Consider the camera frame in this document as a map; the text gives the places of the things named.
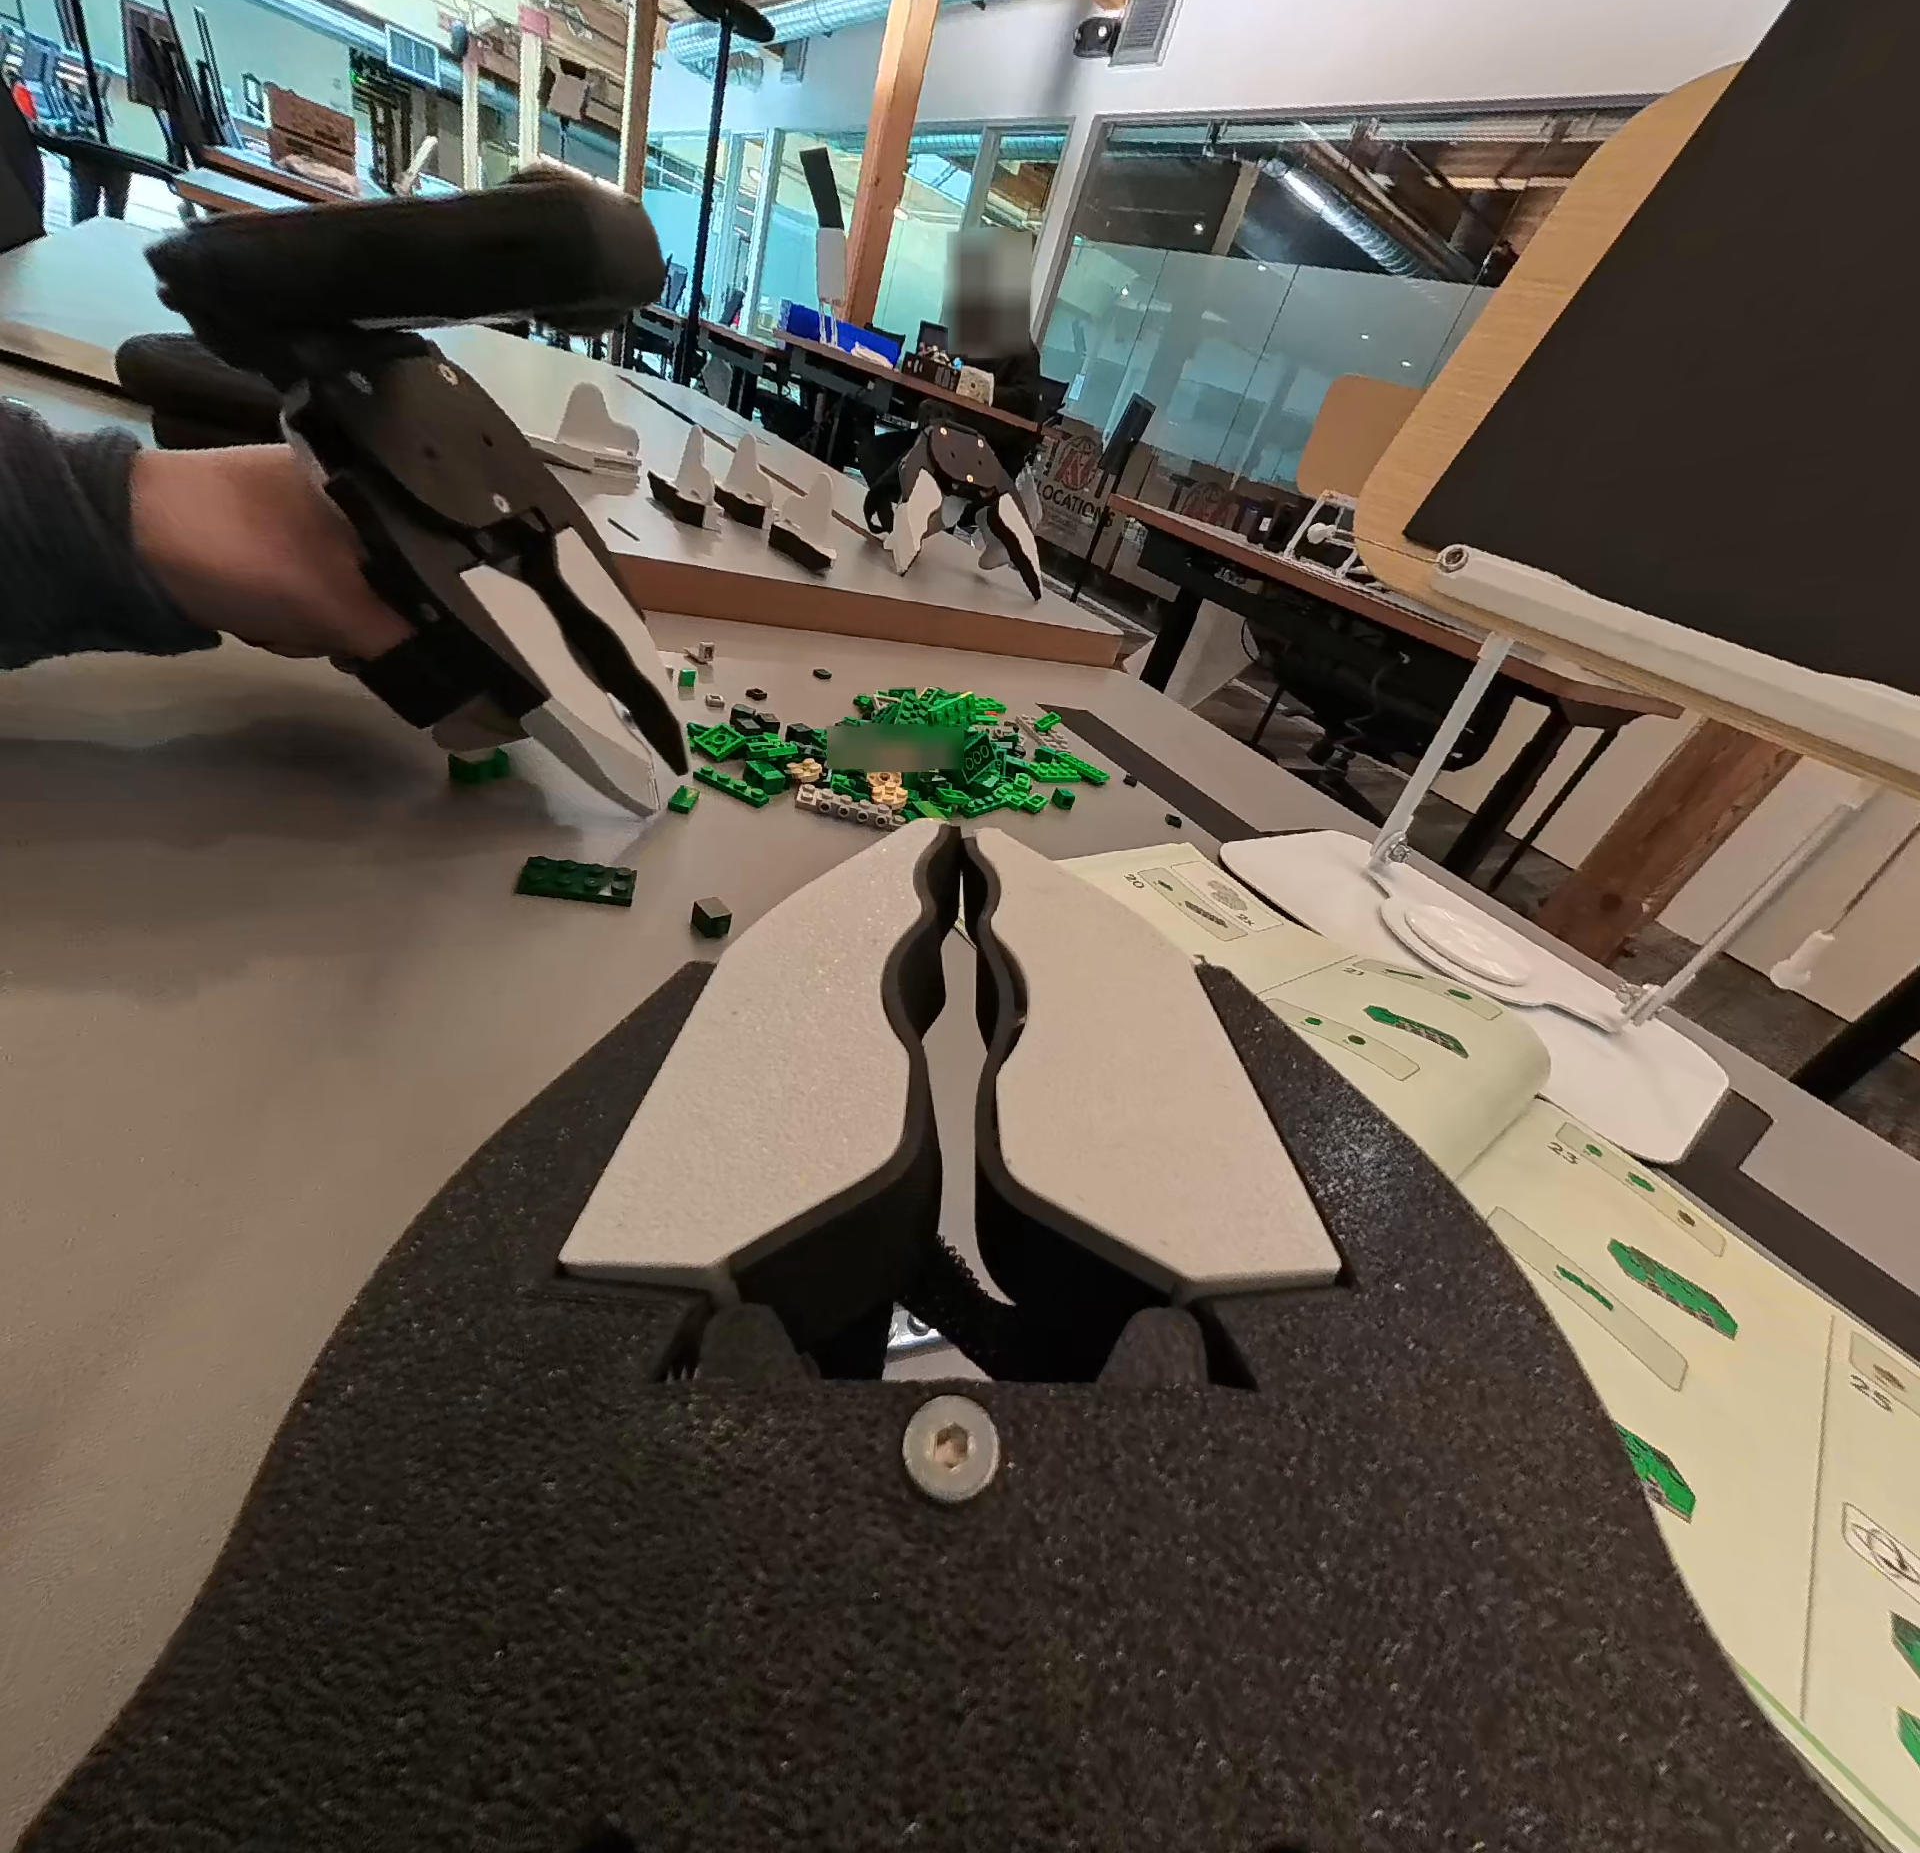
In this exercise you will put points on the pale green instruction booklet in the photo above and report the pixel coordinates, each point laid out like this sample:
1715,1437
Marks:
1724,1358

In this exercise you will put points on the wooden post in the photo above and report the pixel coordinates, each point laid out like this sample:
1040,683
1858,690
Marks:
1665,833
900,112

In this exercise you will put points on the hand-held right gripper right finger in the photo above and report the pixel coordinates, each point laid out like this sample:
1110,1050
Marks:
1154,1119

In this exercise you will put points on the wall air vent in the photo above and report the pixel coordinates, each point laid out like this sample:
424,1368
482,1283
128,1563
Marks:
1152,11

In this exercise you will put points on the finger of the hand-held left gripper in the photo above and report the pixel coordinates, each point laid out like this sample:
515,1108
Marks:
614,608
503,637

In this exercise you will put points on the dark green long plate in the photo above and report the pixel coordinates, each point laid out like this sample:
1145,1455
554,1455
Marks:
579,879

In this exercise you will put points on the black floor lamp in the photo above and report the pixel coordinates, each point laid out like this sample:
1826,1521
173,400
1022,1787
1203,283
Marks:
721,158

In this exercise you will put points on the pile of green building bricks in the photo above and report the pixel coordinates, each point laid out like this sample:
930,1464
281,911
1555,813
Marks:
1035,787

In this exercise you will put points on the person's left hand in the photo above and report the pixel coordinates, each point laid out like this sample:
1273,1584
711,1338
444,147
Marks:
255,547

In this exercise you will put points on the spare black grey gripper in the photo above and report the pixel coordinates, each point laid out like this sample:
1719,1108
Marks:
960,458

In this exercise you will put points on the brown top office table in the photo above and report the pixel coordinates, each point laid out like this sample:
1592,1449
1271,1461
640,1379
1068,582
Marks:
1351,593

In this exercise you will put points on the black office chair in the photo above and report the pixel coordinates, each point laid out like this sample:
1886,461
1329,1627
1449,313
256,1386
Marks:
1380,697

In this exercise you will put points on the grey desk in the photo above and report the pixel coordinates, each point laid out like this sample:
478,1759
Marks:
300,1132

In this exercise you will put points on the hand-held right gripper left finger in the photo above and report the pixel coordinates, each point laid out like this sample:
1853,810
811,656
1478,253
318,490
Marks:
780,1103

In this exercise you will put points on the dark green small tile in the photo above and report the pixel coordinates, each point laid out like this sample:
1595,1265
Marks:
711,915

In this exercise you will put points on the loose grey finger part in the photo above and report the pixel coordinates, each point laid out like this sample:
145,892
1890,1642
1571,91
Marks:
592,429
686,482
746,485
807,521

